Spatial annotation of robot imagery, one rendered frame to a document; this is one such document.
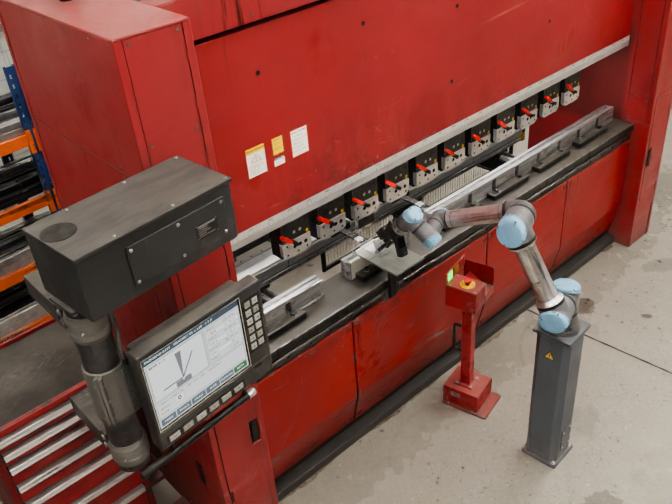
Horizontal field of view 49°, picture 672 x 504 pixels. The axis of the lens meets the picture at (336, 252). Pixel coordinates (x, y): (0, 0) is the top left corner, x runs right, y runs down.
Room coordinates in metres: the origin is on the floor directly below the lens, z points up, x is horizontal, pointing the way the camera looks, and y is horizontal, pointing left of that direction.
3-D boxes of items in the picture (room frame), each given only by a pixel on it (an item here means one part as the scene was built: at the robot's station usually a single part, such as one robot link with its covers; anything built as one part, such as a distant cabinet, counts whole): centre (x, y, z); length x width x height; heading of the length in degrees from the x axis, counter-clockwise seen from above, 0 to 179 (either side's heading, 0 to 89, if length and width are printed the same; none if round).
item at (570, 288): (2.43, -0.93, 0.94); 0.13 x 0.12 x 0.14; 148
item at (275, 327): (2.45, 0.28, 0.89); 0.30 x 0.05 x 0.03; 130
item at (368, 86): (3.29, -0.64, 1.74); 3.00 x 0.08 x 0.80; 130
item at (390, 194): (2.98, -0.28, 1.26); 0.15 x 0.09 x 0.17; 130
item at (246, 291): (1.70, 0.43, 1.42); 0.45 x 0.12 x 0.36; 135
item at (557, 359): (2.43, -0.94, 0.39); 0.18 x 0.18 x 0.77; 44
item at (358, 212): (2.86, -0.12, 1.26); 0.15 x 0.09 x 0.17; 130
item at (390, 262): (2.76, -0.24, 1.00); 0.26 x 0.18 x 0.01; 40
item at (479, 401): (2.81, -0.64, 0.06); 0.25 x 0.20 x 0.12; 53
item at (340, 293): (3.25, -0.67, 0.85); 3.00 x 0.21 x 0.04; 130
